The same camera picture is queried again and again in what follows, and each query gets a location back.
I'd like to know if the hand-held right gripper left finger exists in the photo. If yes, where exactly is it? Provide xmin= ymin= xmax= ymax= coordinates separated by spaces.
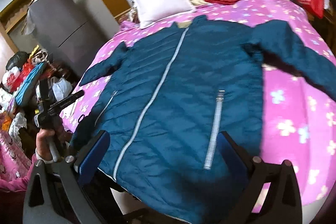
xmin=22 ymin=131 xmax=111 ymax=224

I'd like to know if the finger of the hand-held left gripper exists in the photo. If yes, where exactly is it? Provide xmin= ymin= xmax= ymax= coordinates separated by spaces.
xmin=53 ymin=90 xmax=85 ymax=110

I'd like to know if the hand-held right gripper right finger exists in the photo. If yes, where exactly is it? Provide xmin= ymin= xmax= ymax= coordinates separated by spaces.
xmin=220 ymin=131 xmax=303 ymax=224

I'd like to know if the teal padded jacket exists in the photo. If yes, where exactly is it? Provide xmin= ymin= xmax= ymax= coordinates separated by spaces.
xmin=70 ymin=15 xmax=336 ymax=222

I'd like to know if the person's left hand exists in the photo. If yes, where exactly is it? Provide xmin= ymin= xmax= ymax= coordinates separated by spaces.
xmin=35 ymin=129 xmax=57 ymax=162

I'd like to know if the white cloth piece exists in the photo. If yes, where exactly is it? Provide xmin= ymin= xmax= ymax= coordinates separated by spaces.
xmin=63 ymin=102 xmax=79 ymax=120

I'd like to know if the blue bag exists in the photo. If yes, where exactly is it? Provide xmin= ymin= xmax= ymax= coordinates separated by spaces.
xmin=15 ymin=61 xmax=48 ymax=106

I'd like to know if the red and white plastic bag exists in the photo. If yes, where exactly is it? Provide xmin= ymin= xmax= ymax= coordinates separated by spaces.
xmin=3 ymin=67 xmax=24 ymax=90

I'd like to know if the pink printed cloth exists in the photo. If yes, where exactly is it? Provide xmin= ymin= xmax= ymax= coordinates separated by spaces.
xmin=0 ymin=111 xmax=34 ymax=180

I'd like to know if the black bag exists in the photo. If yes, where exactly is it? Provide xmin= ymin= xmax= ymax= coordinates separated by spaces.
xmin=7 ymin=52 xmax=29 ymax=69

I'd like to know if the pink floral bed sheet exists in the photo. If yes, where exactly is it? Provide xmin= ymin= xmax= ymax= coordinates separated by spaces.
xmin=59 ymin=0 xmax=336 ymax=216

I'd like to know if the grey refrigerator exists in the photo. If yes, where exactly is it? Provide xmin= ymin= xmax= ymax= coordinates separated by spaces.
xmin=28 ymin=0 xmax=118 ymax=77

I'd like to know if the white pillow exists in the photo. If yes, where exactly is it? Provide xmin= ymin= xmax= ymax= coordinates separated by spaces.
xmin=131 ymin=0 xmax=196 ymax=29

